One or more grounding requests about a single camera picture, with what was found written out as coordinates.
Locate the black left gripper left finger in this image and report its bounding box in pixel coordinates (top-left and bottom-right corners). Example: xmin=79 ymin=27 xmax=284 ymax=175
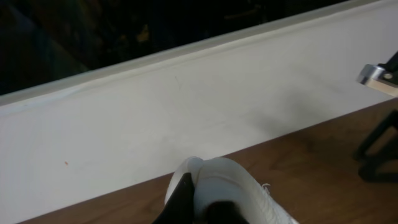
xmin=152 ymin=173 xmax=195 ymax=224

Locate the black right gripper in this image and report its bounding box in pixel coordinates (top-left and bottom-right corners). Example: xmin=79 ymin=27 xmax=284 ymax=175
xmin=353 ymin=52 xmax=398 ymax=182

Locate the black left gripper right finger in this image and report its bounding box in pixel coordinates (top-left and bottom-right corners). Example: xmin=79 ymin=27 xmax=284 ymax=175
xmin=206 ymin=201 xmax=249 ymax=224

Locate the white t-shirt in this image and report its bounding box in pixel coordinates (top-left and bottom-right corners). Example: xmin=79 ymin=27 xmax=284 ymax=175
xmin=164 ymin=157 xmax=296 ymax=224

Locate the glass window pane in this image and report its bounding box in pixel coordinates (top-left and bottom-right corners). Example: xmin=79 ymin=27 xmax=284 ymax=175
xmin=1 ymin=0 xmax=341 ymax=95

